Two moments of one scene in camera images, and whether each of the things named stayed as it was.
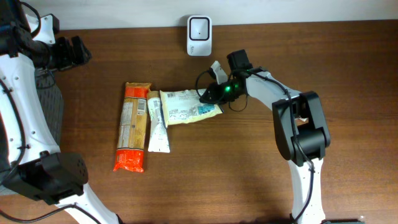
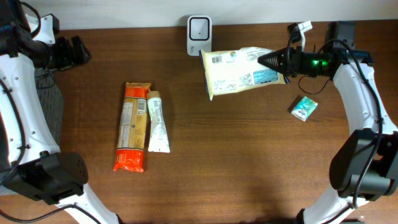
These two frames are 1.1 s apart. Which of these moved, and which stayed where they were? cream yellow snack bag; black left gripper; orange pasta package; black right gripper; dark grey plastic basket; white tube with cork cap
Moved: black right gripper; cream yellow snack bag
Stayed: black left gripper; orange pasta package; white tube with cork cap; dark grey plastic basket
